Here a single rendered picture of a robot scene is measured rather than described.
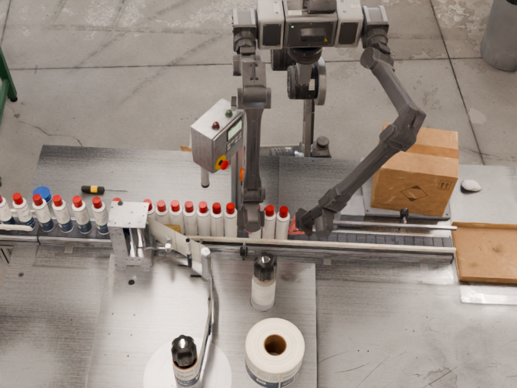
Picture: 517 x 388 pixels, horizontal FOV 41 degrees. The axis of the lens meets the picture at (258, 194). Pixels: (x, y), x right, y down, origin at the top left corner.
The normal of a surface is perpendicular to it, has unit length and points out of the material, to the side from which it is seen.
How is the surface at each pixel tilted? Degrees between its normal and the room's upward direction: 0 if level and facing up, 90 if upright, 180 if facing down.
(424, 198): 90
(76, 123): 0
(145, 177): 0
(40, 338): 0
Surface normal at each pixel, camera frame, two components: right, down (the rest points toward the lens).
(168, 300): 0.03, -0.59
